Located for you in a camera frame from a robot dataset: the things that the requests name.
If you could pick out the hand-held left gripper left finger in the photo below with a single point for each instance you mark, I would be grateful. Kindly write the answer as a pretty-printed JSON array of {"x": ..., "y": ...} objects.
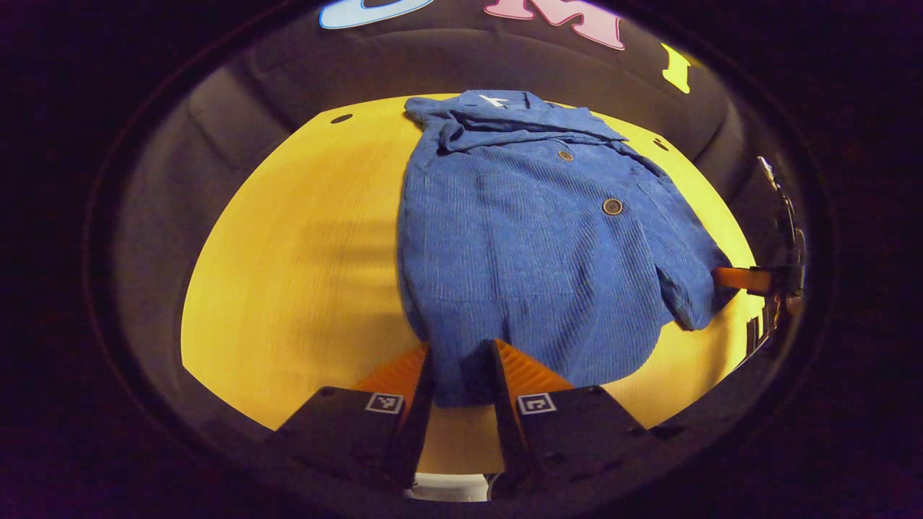
[{"x": 418, "y": 425}]

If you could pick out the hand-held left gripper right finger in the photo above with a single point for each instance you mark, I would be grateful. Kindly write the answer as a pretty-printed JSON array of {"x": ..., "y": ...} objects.
[{"x": 508, "y": 432}]

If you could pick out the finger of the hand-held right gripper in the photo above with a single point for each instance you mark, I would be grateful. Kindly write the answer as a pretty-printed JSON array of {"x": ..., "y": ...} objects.
[{"x": 743, "y": 278}]

